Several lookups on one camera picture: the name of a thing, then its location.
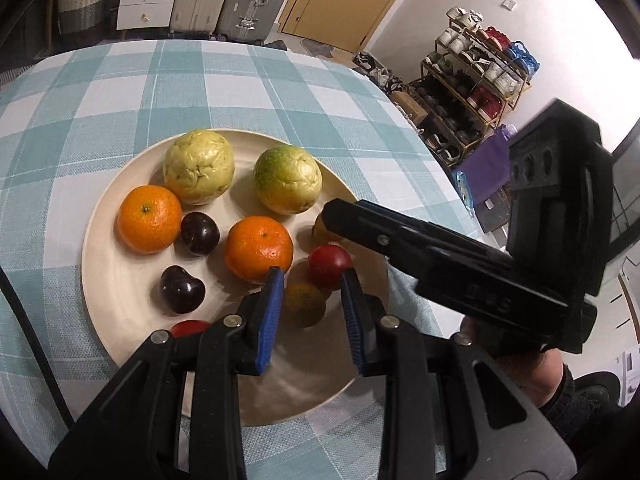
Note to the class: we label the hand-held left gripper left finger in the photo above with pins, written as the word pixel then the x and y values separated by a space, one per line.
pixel 267 320

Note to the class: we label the metal shoe rack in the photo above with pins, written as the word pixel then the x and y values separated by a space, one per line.
pixel 475 80

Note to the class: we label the silver suitcase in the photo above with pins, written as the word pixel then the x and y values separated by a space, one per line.
pixel 255 0

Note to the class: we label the wrinkled yellow guava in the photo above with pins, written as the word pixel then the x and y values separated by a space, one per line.
pixel 198 167

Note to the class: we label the red tomato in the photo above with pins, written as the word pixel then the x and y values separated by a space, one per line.
pixel 190 327
pixel 327 265

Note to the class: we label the purple bag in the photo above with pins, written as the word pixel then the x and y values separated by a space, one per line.
pixel 487 165

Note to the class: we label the orange mandarin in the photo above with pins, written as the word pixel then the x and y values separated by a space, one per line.
pixel 259 249
pixel 149 219

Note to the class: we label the dark purple plum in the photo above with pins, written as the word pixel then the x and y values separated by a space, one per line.
pixel 200 232
pixel 181 290

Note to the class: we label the person's right forearm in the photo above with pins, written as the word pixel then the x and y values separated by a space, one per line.
pixel 575 405

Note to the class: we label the wicker basket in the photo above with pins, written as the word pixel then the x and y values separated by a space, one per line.
pixel 80 5

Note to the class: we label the smooth yellow-green guava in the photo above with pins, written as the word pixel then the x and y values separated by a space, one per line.
pixel 287 180

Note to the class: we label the grey door mat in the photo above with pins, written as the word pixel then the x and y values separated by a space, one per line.
pixel 320 50

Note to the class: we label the teal checked tablecloth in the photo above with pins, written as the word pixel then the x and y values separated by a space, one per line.
pixel 100 90

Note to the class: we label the person's right hand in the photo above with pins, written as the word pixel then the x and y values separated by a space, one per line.
pixel 530 372

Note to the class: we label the white wall switch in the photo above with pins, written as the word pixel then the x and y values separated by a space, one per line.
pixel 509 4

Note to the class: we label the cream round plate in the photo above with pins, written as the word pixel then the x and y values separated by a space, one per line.
pixel 125 280

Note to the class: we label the wooden door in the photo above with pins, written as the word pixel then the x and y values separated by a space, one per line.
pixel 345 0

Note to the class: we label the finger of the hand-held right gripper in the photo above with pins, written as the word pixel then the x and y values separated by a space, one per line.
pixel 390 232

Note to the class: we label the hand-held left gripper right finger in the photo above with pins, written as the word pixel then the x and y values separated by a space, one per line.
pixel 352 330

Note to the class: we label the small yellow fruit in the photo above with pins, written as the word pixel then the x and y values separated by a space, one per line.
pixel 320 232
pixel 305 302

